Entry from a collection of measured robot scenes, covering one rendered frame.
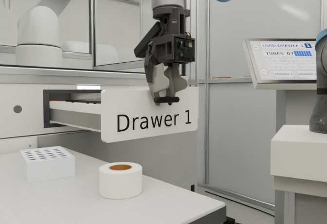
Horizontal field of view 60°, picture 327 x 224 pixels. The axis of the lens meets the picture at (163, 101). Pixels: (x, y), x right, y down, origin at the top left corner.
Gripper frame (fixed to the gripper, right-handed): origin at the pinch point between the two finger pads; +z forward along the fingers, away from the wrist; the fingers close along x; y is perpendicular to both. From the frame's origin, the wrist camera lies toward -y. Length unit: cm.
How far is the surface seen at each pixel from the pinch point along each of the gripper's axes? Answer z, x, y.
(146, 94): -1.2, -3.6, -1.3
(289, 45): -25, 100, -13
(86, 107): 1.8, -12.6, -12.9
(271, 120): 21, 166, -55
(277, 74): -10, 83, -12
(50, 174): 13.4, -24.9, -3.4
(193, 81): -6, 51, -35
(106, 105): 0.9, -14.2, -1.3
